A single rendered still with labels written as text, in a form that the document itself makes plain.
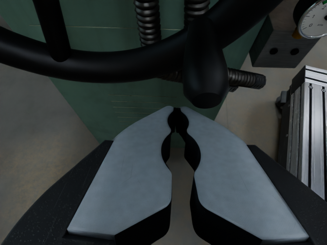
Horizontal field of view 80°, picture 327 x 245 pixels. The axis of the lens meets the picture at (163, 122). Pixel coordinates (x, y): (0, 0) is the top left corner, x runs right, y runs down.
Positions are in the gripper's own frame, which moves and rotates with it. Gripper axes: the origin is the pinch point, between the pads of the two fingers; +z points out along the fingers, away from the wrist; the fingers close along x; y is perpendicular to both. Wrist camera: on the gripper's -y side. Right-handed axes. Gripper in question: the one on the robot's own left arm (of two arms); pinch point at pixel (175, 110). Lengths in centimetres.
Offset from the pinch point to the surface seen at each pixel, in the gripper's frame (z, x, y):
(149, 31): 11.5, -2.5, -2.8
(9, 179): 44, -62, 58
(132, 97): 37.1, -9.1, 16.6
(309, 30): 19.0, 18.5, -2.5
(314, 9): 17.5, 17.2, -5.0
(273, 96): 82, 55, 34
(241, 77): 17.6, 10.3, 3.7
